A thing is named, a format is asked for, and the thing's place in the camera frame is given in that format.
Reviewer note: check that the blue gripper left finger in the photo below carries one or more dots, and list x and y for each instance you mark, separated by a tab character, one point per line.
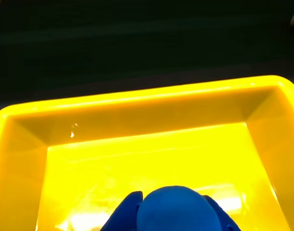
125	211

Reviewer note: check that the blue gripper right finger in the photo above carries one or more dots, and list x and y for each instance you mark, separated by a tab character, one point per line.
225	216

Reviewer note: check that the blue ball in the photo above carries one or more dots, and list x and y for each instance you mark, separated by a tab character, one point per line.
178	209

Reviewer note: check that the yellow plastic bin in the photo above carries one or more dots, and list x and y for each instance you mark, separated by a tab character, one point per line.
146	163

